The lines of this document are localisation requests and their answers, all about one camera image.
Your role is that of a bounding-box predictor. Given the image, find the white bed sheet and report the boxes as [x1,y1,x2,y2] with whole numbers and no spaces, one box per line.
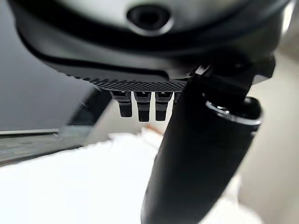
[0,127,259,224]

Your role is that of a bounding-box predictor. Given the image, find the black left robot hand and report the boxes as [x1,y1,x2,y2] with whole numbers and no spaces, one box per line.
[6,0,292,224]

